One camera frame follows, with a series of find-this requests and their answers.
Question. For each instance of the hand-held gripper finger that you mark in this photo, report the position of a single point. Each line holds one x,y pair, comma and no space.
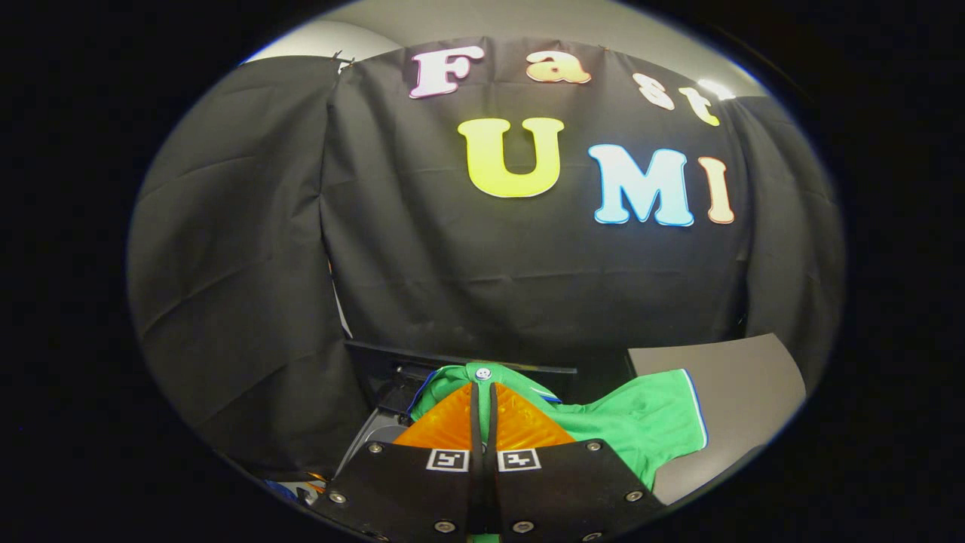
476,483
491,483

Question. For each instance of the green polo shirt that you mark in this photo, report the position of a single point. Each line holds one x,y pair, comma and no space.
641,422

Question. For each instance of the black backdrop cloth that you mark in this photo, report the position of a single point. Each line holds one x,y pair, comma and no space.
490,279

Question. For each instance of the grey beige cabinet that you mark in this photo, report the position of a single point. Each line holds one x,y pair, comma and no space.
746,392

